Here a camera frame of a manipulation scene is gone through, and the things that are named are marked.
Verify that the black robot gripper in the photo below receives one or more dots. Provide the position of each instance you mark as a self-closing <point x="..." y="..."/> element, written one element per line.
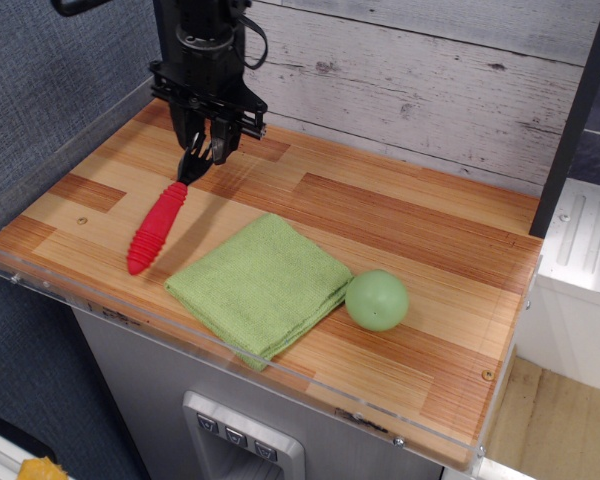
<point x="206" y="82"/>

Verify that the black and white base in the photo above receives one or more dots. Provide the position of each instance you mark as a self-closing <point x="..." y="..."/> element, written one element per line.
<point x="16" y="446"/>

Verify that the grey toy fridge cabinet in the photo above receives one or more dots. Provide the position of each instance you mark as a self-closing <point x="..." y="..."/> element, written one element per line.
<point x="194" y="414"/>

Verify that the green ball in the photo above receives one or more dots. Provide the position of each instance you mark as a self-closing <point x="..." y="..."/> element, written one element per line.
<point x="376" y="300"/>

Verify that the right dark vertical post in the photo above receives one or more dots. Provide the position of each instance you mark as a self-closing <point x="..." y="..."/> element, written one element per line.
<point x="558" y="174"/>

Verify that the folded green cloth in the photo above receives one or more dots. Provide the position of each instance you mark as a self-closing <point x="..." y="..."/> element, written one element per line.
<point x="262" y="289"/>

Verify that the red handled metal fork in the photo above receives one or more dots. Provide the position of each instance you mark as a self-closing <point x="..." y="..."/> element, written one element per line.
<point x="151" y="236"/>

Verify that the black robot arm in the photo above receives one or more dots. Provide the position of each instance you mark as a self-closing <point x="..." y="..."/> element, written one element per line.
<point x="206" y="20"/>

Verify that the yellow object at corner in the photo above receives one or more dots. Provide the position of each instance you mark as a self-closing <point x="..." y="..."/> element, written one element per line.
<point x="41" y="469"/>

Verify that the white toy sink unit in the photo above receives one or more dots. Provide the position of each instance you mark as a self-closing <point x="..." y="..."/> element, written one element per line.
<point x="559" y="328"/>

